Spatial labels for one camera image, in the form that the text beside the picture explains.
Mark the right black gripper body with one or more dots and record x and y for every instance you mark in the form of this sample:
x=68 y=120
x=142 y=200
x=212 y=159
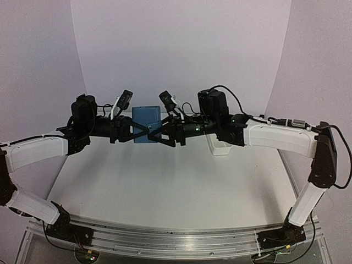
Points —
x=210 y=123

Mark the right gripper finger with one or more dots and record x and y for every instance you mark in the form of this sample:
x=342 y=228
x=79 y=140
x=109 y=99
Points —
x=167 y=142
x=155 y=129

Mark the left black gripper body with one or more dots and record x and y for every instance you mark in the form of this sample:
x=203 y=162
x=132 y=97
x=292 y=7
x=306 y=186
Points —
x=114 y=126

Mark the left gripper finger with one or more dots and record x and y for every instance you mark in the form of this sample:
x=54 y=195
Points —
x=125 y=138
x=143 y=130

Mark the blue card holder wallet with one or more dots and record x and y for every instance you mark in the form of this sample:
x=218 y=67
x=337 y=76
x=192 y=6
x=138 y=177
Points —
x=149 y=117

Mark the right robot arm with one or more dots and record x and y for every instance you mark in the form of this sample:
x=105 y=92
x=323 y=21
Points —
x=244 y=130

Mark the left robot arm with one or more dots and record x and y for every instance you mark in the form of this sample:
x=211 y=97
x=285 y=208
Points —
x=65 y=141

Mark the white plastic tray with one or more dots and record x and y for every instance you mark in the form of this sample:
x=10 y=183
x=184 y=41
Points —
x=218 y=148

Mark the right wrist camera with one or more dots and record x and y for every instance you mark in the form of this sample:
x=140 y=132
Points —
x=169 y=103

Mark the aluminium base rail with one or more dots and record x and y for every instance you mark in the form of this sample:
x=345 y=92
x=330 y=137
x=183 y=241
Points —
x=219 y=238

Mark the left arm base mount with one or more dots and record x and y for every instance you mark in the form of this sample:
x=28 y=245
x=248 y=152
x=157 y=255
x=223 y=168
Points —
x=63 y=229

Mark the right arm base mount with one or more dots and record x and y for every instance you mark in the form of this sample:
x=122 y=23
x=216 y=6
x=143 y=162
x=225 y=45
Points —
x=287 y=234

